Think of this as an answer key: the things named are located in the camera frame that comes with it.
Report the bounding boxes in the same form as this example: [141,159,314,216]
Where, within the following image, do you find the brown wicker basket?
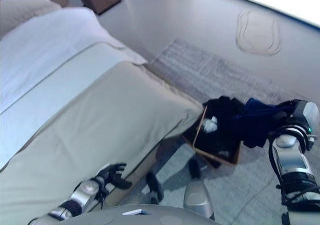
[182,104,243,170]

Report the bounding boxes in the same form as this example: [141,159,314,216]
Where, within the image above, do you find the blue shorts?
[231,97,292,149]

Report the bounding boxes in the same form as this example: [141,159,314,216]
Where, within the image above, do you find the tan bed frame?
[104,67,205,208]

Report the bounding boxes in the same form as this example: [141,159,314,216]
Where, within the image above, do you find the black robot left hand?
[98,162,133,190]

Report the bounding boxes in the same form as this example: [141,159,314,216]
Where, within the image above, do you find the grey textured rug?
[102,37,320,225]

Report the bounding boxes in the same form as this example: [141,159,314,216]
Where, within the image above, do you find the white duvet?
[0,6,149,172]

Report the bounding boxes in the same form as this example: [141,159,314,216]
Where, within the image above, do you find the beige pillow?
[0,0,63,36]

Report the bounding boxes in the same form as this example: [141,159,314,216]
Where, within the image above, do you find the silver robot right leg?
[183,158,216,221]

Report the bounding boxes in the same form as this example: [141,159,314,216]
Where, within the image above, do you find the grey robot torso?
[53,204,221,225]

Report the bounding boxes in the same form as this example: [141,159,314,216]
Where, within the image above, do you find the white garment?
[202,116,218,134]

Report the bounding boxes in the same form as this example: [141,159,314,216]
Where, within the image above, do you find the beige bed cover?
[0,61,205,225]

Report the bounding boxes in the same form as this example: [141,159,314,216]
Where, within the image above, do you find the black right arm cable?
[268,132,320,206]

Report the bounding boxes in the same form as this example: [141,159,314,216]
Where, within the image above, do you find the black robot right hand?
[273,99,320,138]

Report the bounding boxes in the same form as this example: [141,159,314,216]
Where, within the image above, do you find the black garment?
[193,96,247,158]

